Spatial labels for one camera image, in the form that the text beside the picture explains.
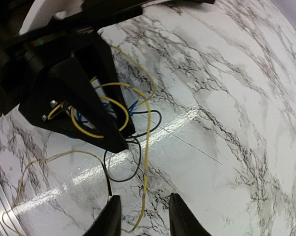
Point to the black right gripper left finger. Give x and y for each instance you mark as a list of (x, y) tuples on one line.
[(108, 222)]

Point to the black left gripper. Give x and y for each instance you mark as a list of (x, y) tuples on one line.
[(66, 61)]

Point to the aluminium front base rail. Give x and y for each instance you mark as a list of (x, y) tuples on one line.
[(9, 224)]

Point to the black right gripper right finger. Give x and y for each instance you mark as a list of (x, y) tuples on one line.
[(182, 221)]

